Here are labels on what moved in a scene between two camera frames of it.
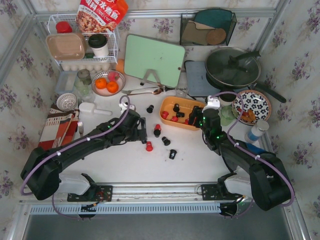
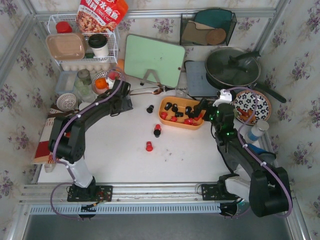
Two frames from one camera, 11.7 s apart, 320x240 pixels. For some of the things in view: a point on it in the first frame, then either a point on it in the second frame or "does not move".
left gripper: x=143 y=130 → x=124 y=88
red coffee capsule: x=164 y=114 does not move
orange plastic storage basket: x=175 y=111 does not move
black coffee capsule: x=180 y=114 does not move
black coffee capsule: x=176 y=108 does not move
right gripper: x=196 y=117 → x=200 y=110
